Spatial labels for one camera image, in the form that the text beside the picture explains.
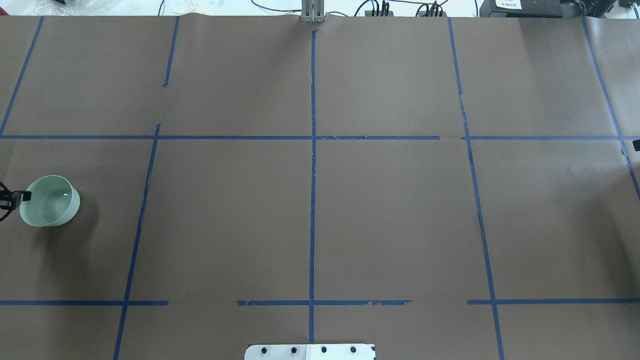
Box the mint green bowl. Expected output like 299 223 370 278
19 175 82 228

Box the black power box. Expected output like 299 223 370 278
478 0 563 19

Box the aluminium frame post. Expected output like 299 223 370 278
300 0 327 24

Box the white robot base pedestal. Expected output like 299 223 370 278
244 342 377 360

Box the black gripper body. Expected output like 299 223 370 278
0 182 21 222

